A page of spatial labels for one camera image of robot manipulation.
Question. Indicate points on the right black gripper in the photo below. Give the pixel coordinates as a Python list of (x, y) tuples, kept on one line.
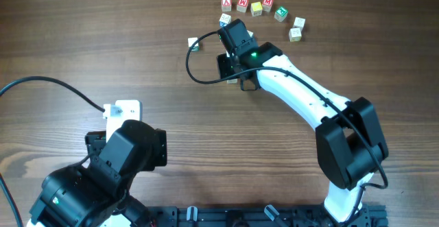
[(222, 62)]

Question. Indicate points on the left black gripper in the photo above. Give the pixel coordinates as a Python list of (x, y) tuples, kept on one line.
[(95, 142)]

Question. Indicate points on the red a block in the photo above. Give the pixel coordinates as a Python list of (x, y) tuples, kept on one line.
[(226, 5), (233, 81)]

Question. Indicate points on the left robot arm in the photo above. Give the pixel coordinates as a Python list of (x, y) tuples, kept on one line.
[(76, 195)]

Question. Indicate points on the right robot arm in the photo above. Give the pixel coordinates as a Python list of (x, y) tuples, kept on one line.
[(349, 140)]

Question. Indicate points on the white green-sided block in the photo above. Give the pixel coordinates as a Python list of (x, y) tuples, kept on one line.
[(193, 43)]

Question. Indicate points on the white blue-sided block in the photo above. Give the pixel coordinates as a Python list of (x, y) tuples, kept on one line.
[(224, 20)]

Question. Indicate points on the yellow block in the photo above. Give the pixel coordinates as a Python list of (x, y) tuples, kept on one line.
[(256, 8)]

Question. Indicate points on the red M block left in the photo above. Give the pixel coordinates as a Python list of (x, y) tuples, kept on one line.
[(242, 5)]

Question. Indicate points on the red m block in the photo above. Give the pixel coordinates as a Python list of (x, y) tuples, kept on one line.
[(267, 5), (242, 5)]

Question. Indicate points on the white yellow-edged block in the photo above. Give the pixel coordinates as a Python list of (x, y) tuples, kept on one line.
[(295, 34)]

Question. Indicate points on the green block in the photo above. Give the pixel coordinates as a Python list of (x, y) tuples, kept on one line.
[(281, 14)]

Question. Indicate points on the red M block right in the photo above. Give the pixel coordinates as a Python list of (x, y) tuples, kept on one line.
[(267, 5)]

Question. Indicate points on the white block far right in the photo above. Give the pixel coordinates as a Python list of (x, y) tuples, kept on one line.
[(299, 23)]

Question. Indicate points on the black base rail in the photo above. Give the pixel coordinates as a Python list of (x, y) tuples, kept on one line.
[(296, 216)]

